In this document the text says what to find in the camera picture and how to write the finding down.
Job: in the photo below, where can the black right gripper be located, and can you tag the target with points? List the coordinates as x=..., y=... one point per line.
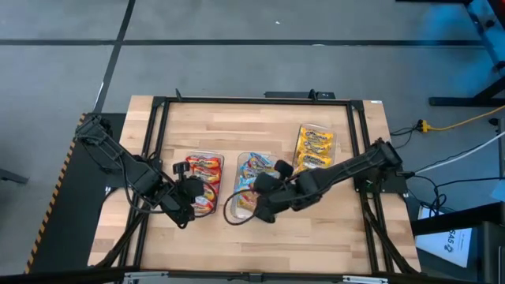
x=292, y=193

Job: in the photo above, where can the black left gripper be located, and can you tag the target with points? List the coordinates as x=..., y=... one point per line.
x=179, y=207

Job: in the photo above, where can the clear plastic bin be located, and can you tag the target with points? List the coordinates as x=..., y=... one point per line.
x=221, y=154
x=238, y=158
x=334, y=130

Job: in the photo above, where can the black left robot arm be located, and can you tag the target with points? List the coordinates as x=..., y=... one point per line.
x=118, y=158

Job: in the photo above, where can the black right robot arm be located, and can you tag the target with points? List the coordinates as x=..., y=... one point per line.
x=355, y=165

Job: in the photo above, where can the black platform with hazard stripe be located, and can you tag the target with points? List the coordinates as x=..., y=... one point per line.
x=71, y=221

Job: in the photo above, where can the dark furniture foot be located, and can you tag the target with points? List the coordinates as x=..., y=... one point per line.
x=12, y=176

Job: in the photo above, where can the white paper label sheet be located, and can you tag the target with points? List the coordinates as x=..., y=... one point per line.
x=446, y=244

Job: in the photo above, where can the black metal stand leg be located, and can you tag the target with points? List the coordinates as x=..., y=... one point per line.
x=453, y=101

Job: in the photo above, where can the black cabinet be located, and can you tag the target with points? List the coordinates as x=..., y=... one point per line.
x=491, y=252

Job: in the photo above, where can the black aluminium table frame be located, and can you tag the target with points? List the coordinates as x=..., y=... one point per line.
x=256, y=101

